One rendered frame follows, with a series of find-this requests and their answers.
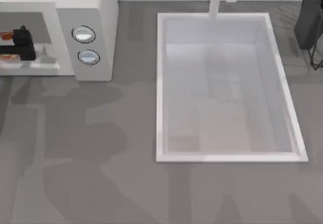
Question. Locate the orange rimmed plate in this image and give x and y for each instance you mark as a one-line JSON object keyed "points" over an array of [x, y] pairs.
{"points": [[5, 35]]}

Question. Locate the large round microwave knob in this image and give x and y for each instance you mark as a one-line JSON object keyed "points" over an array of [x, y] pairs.
{"points": [[83, 34]]}

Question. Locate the small round microwave knob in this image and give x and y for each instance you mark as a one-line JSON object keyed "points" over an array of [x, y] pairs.
{"points": [[88, 57]]}

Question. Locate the pale microwave oven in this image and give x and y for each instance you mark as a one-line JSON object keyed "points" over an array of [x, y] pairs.
{"points": [[85, 14]]}

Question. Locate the white sink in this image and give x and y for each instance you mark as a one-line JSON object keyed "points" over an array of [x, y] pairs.
{"points": [[227, 87]]}

